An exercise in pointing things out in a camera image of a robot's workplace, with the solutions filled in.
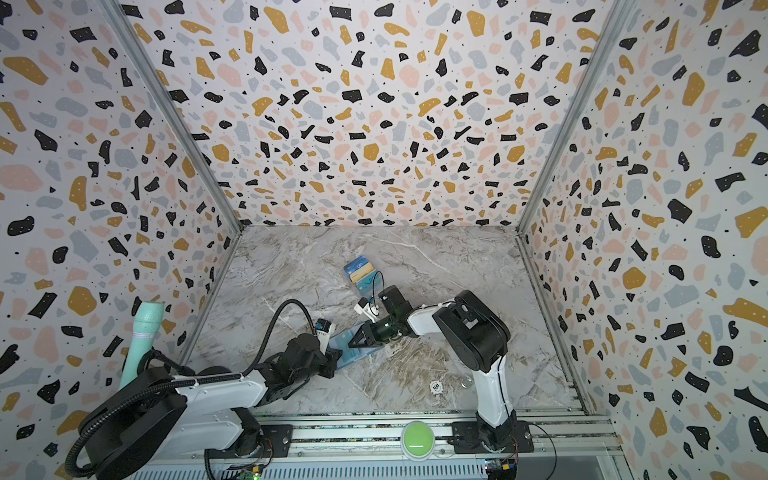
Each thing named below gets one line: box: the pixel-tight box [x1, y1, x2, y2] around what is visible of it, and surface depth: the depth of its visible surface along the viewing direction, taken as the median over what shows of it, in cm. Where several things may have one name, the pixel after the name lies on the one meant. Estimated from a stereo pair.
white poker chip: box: [429, 380, 444, 395], surface depth 85 cm
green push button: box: [404, 422, 433, 457], surface depth 75 cm
